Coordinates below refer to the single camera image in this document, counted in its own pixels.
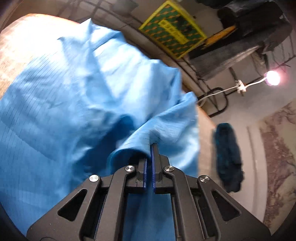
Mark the grey upholstered bench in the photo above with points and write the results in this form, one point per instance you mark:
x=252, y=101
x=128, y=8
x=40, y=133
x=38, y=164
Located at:
x=219, y=62

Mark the dark clothes pile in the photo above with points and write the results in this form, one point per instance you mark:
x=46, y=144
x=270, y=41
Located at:
x=242, y=23

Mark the marble patterned mat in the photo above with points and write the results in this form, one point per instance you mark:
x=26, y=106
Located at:
x=282, y=162

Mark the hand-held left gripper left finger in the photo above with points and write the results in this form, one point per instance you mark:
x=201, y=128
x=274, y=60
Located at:
x=145, y=171

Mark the orange object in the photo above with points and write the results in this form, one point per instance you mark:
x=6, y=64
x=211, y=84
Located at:
x=219, y=36

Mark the black metal tube frame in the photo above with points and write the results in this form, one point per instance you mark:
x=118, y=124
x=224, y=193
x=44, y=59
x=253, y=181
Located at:
x=227, y=103

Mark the dark teal cloth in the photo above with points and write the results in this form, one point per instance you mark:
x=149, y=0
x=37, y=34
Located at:
x=227, y=157

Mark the small pink glowing lamp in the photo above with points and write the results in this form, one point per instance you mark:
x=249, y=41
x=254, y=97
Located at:
x=272, y=77

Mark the blue striped garment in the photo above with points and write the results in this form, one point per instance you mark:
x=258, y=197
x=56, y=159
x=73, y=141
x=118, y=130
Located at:
x=69, y=104

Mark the yellow and green crate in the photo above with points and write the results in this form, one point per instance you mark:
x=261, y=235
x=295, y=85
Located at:
x=171, y=27

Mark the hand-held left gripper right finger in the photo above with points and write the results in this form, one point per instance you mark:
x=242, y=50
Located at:
x=153, y=166

